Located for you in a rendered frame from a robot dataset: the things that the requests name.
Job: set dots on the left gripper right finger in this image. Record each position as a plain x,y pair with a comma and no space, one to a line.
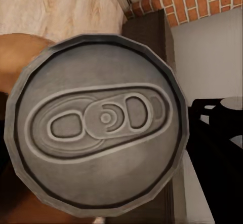
218,163

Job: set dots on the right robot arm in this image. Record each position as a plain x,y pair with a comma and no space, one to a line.
226,117

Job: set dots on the can of soda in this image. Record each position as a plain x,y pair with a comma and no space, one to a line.
96,125

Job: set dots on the cabinet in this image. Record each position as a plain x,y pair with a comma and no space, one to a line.
169,206

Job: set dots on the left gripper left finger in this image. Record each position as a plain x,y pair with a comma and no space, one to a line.
4,154

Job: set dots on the trash can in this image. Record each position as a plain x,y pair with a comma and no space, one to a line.
18,204

